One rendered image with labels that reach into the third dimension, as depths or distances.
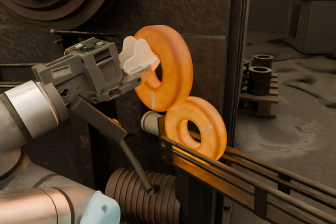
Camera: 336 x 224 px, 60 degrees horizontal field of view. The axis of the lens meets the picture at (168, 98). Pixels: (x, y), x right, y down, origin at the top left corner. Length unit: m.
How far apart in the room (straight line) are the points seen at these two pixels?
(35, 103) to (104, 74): 0.11
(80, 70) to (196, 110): 0.26
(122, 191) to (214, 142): 0.31
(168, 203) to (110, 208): 0.38
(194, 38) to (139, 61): 0.37
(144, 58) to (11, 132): 0.22
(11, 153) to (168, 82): 0.25
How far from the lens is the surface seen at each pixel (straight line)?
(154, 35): 0.50
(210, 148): 0.61
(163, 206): 0.77
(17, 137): 0.42
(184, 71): 0.47
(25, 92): 0.43
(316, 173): 1.91
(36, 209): 0.34
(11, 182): 0.46
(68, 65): 0.43
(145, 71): 0.48
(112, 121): 0.48
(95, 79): 0.43
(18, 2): 0.90
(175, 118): 0.65
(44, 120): 0.42
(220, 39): 0.81
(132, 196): 0.79
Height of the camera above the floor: 1.01
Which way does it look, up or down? 22 degrees down
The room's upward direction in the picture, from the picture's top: straight up
